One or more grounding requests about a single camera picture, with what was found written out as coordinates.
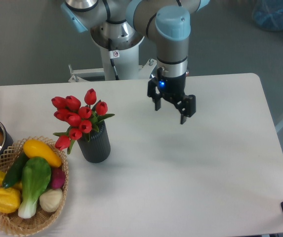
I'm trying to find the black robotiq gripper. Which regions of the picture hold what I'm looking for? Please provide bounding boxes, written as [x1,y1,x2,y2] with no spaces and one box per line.
[147,67,196,124]

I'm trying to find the red tulip bouquet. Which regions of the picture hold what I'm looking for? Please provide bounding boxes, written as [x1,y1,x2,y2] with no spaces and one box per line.
[51,88,114,154]

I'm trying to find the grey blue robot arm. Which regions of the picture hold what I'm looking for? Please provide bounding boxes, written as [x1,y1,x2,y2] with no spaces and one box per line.
[61,0,208,122]

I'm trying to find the dark grey ribbed vase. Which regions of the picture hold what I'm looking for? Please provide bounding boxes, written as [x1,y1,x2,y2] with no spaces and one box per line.
[78,121,111,163]

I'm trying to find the blue plastic bag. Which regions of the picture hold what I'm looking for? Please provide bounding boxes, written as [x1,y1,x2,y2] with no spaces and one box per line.
[251,0,283,32]

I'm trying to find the purple radish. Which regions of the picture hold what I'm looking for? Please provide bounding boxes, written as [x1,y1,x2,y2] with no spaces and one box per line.
[50,168,66,189]

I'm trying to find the yellow squash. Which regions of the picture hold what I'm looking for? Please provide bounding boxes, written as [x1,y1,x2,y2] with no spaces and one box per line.
[23,139,62,168]

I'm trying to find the green bok choy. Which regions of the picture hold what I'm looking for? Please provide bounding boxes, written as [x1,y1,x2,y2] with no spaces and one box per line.
[18,157,51,219]

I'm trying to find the white garlic bulb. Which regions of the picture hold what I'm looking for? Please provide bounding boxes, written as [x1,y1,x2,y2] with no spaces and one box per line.
[40,189,63,212]

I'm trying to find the green cucumber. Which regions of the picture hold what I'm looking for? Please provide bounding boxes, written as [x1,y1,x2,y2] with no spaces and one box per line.
[2,152,29,189]

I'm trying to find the yellow bell pepper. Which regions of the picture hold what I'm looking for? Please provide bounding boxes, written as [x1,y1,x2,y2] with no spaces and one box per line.
[0,188,21,214]

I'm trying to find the woven wicker basket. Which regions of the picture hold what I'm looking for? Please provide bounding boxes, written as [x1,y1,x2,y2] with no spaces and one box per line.
[0,136,69,237]

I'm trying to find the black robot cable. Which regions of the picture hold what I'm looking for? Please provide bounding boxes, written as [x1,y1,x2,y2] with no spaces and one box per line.
[108,38,120,81]

